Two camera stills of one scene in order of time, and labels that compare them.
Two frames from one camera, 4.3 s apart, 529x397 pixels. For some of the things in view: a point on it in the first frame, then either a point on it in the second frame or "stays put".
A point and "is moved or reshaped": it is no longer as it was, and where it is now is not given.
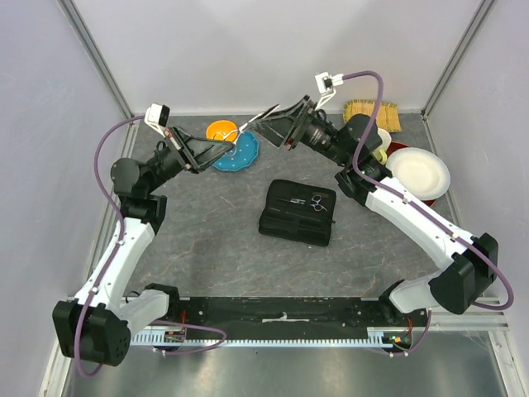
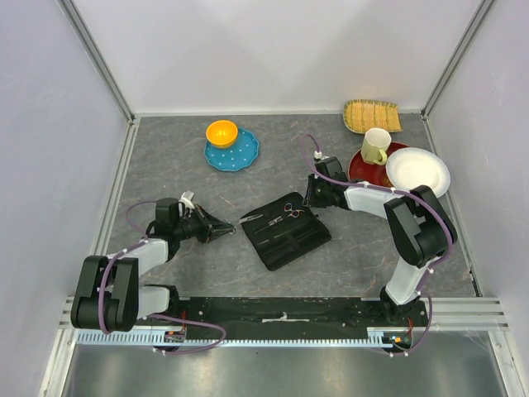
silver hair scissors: (219, 136) → (245, 219)
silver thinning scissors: (315, 201) is moved or reshaped
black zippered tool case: (297, 212) is moved or reshaped
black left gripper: (194, 154) → (212, 228)
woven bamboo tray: (386, 114) stays put
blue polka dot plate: (246, 151) stays put
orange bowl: (223, 126) stays put
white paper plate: (420, 170) stays put
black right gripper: (283, 127) → (309, 199)
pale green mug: (380, 153) stays put
